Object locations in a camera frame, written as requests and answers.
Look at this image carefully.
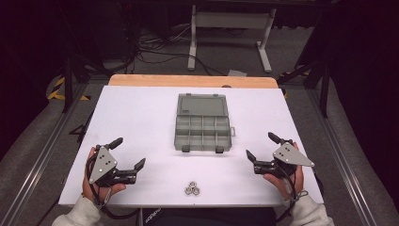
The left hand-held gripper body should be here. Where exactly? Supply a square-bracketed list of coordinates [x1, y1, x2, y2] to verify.
[88, 144, 138, 188]

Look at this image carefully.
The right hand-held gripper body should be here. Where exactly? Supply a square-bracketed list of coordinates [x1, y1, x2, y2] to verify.
[253, 139, 315, 180]

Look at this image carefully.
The person's left hand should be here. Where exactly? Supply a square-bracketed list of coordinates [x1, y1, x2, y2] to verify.
[81, 147, 127, 203]

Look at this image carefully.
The person's right hand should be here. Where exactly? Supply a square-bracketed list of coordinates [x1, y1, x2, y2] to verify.
[263, 141, 305, 201]

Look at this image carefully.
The grey plastic compartment box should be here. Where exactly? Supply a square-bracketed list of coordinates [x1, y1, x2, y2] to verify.
[173, 92, 236, 154]

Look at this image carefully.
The person's dark clothed lap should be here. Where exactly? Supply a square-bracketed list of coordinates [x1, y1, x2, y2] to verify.
[140, 206, 278, 226]

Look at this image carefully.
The black metal stand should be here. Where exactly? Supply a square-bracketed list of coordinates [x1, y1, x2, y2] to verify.
[60, 6, 109, 115]
[277, 12, 334, 119]

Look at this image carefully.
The yellow black floor tape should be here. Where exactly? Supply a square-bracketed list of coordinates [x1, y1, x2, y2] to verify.
[46, 76, 92, 102]

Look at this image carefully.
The white metal stand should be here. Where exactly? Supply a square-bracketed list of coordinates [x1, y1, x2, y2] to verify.
[186, 4, 278, 74]

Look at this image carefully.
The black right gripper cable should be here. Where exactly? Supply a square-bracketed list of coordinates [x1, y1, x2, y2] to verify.
[275, 164, 326, 224]

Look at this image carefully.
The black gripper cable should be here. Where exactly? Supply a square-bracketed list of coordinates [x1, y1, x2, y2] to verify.
[275, 164, 326, 224]
[85, 153, 140, 220]

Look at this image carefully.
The aluminium floor rail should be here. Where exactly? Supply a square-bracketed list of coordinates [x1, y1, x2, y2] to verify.
[0, 82, 89, 226]
[306, 88, 381, 226]

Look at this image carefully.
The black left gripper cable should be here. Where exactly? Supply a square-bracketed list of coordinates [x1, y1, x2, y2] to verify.
[85, 153, 140, 220]

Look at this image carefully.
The bundle of black floor cables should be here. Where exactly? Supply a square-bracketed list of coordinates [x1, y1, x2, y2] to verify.
[125, 6, 248, 77]

